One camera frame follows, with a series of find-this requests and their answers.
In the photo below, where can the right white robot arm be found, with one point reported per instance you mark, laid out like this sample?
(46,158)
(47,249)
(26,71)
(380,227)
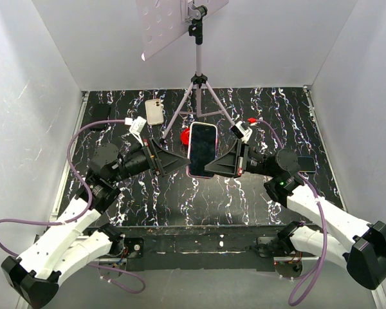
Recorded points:
(348,241)

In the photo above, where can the lilac tripod stand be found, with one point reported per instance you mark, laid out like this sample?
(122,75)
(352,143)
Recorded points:
(166,21)

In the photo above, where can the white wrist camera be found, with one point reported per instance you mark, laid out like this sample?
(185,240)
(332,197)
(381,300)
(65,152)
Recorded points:
(243,129)
(135,125)

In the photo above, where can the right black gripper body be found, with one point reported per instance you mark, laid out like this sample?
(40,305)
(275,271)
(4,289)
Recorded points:
(256,163)

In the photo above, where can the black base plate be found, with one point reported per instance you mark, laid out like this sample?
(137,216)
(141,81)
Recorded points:
(205,247)

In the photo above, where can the phone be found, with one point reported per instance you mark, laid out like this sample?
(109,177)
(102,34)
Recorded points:
(154,112)
(201,149)

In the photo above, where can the black smartphone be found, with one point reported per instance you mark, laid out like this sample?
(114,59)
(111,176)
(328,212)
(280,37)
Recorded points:
(307,164)

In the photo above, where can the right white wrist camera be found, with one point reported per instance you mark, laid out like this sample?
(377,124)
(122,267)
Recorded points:
(243,129)

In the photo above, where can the aluminium frame rail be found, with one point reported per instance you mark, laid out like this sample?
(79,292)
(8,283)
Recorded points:
(43,167)

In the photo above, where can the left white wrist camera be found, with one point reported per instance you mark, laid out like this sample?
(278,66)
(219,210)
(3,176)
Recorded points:
(135,125)

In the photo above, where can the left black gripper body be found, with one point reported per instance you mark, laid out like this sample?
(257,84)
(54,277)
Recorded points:
(134,163)

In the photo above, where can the black phone case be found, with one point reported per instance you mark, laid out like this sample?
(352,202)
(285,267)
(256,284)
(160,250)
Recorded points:
(100,112)

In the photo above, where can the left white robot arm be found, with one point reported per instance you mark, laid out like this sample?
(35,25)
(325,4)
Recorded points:
(38,272)

